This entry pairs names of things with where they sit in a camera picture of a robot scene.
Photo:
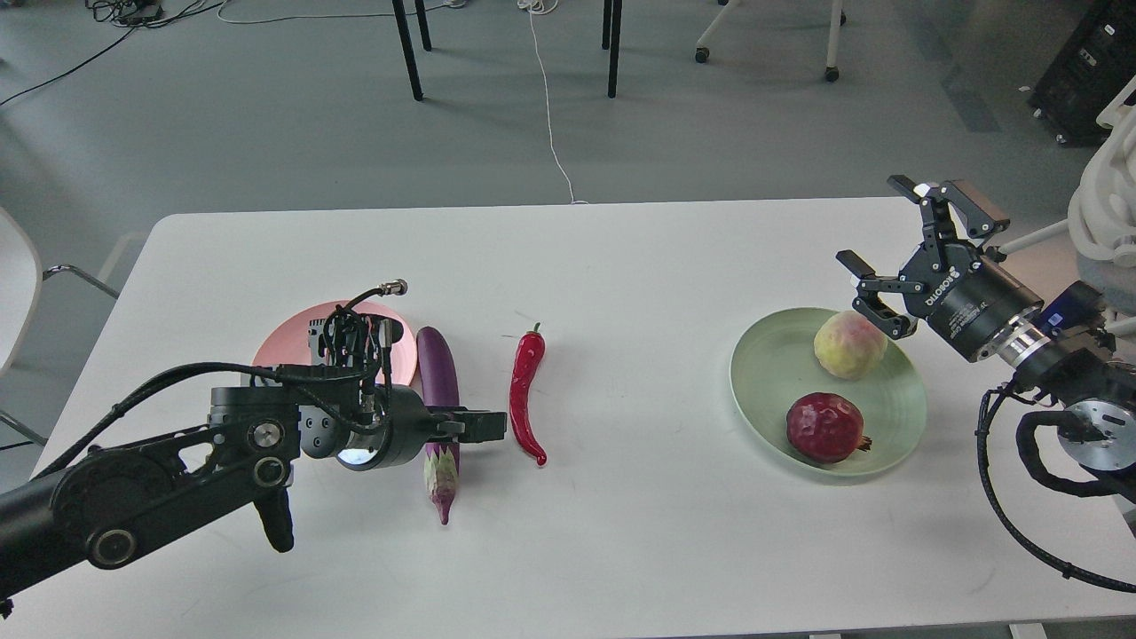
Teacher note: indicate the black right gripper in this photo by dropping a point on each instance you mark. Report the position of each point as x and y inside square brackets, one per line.
[966, 298]

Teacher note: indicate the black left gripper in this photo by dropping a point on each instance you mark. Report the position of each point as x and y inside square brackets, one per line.
[407, 425]

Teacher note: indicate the purple eggplant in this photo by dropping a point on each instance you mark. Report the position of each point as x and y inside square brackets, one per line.
[441, 460]

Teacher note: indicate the red chili pepper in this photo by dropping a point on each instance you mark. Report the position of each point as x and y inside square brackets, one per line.
[529, 354]

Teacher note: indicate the yellow-pink peach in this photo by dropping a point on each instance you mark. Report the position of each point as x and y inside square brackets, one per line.
[848, 346]

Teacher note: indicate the red pomegranate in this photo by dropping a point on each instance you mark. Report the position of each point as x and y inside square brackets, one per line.
[826, 427]

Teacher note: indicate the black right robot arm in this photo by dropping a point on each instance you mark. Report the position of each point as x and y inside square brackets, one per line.
[1077, 436]

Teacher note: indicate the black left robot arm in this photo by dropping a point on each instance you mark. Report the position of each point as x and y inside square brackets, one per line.
[111, 505]

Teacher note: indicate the white chair right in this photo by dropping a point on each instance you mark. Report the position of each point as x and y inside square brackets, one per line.
[1099, 219]

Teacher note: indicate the white chair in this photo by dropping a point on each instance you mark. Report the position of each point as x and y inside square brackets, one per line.
[22, 277]
[1099, 219]

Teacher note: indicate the green plate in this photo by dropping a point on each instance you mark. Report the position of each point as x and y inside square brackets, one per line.
[773, 365]

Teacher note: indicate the pink plate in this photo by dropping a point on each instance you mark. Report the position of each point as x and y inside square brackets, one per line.
[289, 343]

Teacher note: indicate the black equipment case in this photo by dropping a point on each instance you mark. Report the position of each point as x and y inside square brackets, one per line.
[1091, 68]

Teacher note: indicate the black table legs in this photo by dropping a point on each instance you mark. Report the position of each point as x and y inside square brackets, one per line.
[610, 42]

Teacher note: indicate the white chair left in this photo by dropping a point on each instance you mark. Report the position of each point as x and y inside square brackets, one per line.
[22, 277]

